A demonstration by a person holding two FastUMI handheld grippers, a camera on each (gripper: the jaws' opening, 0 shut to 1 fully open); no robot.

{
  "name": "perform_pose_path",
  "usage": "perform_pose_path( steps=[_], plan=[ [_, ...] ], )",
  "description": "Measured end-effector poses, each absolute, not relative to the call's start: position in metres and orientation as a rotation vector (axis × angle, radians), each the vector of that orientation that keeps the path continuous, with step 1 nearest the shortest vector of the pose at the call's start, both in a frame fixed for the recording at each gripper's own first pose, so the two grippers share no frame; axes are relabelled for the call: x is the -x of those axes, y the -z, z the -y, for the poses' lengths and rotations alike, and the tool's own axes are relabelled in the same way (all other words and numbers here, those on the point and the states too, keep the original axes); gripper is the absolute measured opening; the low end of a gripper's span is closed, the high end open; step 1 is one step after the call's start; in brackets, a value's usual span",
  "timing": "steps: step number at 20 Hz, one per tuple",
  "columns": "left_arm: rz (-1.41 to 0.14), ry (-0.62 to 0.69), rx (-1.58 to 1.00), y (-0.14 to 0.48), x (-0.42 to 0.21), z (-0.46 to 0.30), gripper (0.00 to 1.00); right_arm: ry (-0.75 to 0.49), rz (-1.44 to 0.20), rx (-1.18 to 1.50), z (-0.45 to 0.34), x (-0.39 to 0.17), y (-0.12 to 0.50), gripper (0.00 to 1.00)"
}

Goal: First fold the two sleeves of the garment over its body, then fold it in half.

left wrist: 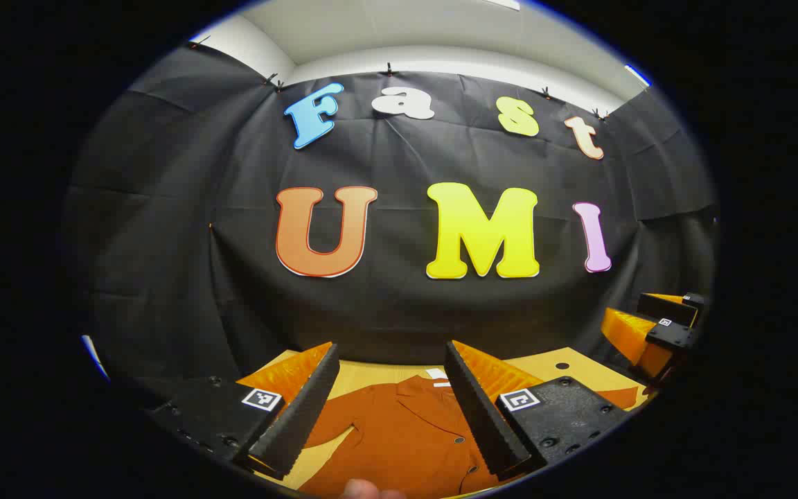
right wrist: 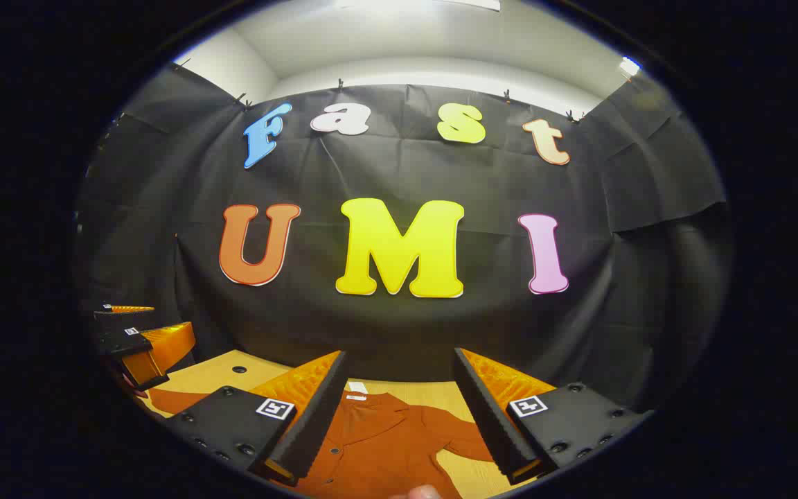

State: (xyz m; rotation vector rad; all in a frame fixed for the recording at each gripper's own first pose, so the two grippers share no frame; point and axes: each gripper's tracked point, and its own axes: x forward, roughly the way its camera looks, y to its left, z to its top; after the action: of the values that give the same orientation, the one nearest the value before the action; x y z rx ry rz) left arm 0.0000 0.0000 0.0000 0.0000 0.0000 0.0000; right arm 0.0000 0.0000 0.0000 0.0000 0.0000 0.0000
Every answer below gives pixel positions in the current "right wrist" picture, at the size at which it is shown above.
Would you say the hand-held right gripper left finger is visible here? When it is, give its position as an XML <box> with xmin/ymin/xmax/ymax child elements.
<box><xmin>163</xmin><ymin>350</ymin><xmax>355</xmax><ymax>487</ymax></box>

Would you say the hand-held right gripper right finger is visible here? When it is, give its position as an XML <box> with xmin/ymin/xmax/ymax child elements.
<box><xmin>452</xmin><ymin>347</ymin><xmax>655</xmax><ymax>486</ymax></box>

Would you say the orange button jacket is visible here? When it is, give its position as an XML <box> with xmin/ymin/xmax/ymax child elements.
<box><xmin>148</xmin><ymin>388</ymin><xmax>504</xmax><ymax>499</ymax></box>

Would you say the black backdrop cloth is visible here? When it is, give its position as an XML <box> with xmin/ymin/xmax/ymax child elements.
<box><xmin>73</xmin><ymin>61</ymin><xmax>729</xmax><ymax>417</ymax></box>

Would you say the ceiling light panel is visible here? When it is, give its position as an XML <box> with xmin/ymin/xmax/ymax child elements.
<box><xmin>333</xmin><ymin>0</ymin><xmax>504</xmax><ymax>12</ymax></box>

